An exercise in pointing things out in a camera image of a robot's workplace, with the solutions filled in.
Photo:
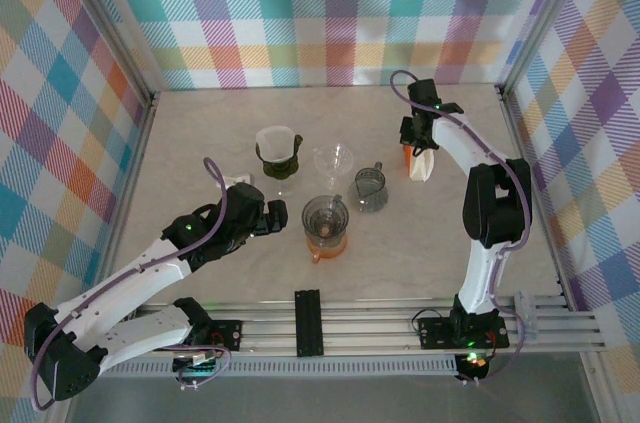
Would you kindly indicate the orange white filter package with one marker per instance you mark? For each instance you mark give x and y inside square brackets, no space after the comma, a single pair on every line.
[422,170]

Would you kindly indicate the orange glass server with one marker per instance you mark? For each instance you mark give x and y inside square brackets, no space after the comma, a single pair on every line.
[320,254]

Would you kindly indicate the white paper coffee filter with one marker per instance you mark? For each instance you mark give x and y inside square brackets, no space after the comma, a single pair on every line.
[274,143]

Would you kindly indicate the clear plastic coffee dripper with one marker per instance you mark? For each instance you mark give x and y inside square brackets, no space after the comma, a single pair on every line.
[334,160]

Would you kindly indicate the grey ribbed glass server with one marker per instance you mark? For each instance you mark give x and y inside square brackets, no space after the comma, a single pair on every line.
[369,193]

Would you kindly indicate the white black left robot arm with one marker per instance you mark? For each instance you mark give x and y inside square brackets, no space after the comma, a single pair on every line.
[125,283]

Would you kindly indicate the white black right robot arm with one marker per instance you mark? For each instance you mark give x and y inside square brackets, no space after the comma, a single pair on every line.
[500,203]

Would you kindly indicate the green plastic coffee dripper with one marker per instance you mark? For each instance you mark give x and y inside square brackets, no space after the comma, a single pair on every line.
[282,170]

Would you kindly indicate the clear glass server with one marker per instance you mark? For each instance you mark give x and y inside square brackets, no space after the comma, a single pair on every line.
[284,188]

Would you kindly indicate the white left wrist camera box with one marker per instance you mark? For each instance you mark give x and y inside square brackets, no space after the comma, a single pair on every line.
[237,179]

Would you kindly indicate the aluminium table side rail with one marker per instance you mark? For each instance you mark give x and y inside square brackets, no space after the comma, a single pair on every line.
[515,128]
[131,193]

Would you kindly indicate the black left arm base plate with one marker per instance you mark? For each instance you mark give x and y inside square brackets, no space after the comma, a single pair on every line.
[230,335]

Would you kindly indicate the aluminium front rail assembly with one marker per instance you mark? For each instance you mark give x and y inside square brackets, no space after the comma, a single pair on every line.
[375,328]

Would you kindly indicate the aluminium frame post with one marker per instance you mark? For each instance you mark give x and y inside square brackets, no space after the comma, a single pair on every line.
[109,25]
[544,18]

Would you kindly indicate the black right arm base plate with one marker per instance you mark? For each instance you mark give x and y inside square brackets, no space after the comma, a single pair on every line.
[435,335]

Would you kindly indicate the clear plastic rail bracket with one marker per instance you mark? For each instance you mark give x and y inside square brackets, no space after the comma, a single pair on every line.
[527,313]

